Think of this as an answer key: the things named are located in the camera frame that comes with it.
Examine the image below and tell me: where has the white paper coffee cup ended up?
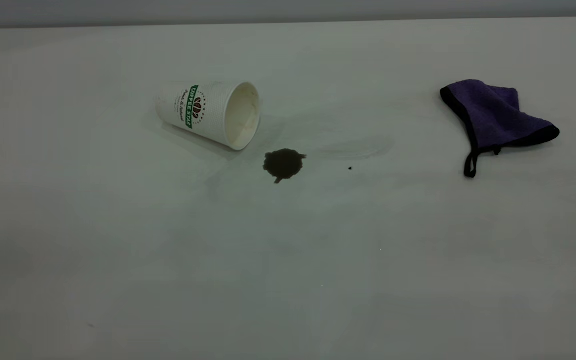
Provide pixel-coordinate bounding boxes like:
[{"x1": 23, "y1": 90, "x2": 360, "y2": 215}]
[{"x1": 155, "y1": 81, "x2": 261, "y2": 151}]

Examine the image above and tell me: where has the purple cloth with black trim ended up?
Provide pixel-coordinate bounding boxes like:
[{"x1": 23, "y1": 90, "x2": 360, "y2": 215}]
[{"x1": 440, "y1": 79, "x2": 561, "y2": 179}]

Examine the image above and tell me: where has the dark coffee spill puddle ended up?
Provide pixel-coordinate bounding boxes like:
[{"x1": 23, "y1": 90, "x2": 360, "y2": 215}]
[{"x1": 263, "y1": 148, "x2": 308, "y2": 185}]

